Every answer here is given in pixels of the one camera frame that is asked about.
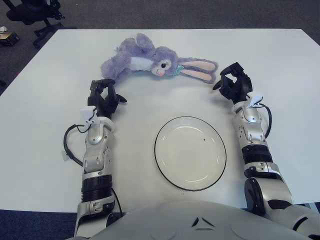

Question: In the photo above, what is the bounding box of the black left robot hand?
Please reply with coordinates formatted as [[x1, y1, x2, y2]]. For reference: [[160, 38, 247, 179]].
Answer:
[[87, 78, 128, 118]]

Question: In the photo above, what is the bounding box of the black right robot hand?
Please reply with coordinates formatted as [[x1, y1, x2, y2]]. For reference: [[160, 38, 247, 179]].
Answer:
[[212, 62, 253, 103]]

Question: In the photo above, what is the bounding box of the purple plush rabbit doll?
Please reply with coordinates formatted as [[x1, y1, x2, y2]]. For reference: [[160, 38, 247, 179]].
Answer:
[[100, 32, 218, 85]]

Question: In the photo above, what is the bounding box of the white plate with black rim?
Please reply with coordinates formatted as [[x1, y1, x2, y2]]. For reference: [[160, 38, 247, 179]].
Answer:
[[154, 116, 228, 192]]

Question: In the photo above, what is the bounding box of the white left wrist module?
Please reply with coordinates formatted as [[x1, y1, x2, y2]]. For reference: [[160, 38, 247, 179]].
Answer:
[[80, 106, 98, 124]]

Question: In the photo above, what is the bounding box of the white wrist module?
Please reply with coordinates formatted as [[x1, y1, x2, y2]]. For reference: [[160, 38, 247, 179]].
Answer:
[[247, 91, 265, 108], [80, 106, 98, 124]]

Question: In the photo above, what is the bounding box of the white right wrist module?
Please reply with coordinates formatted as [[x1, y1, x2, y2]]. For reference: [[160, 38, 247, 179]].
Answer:
[[247, 91, 265, 108]]

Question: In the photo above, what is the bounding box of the black office chair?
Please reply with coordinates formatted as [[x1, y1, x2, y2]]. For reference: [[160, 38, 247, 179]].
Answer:
[[6, 0, 77, 50]]

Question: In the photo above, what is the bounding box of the brown cardboard box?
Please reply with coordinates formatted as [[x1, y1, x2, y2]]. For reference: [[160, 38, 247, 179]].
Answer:
[[0, 31, 21, 47]]

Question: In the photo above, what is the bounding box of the grey robot torso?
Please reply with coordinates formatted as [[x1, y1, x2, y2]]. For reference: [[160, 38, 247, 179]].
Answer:
[[91, 199, 316, 240]]

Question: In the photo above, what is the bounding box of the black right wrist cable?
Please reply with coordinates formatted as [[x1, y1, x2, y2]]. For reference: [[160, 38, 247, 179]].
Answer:
[[259, 103, 273, 138]]

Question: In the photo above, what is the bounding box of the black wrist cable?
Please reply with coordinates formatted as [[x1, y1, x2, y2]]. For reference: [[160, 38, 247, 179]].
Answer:
[[63, 124, 87, 167], [259, 103, 273, 138]]

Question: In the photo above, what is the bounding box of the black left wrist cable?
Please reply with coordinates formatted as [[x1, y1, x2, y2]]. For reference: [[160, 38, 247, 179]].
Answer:
[[63, 124, 87, 167]]

